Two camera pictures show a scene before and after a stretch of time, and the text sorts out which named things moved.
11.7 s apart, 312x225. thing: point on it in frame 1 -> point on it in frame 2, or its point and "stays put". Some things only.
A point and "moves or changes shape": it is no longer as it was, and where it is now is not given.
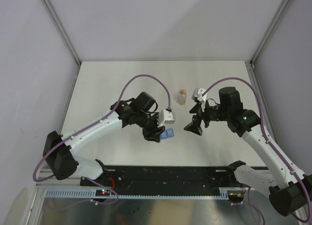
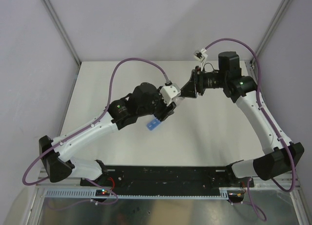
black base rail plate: [165, 178] stays put
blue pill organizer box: [168, 133] moves or changes shape
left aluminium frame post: [47, 3] stays put
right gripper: [194, 126] -> [189, 89]
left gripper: [153, 134] -> [165, 110]
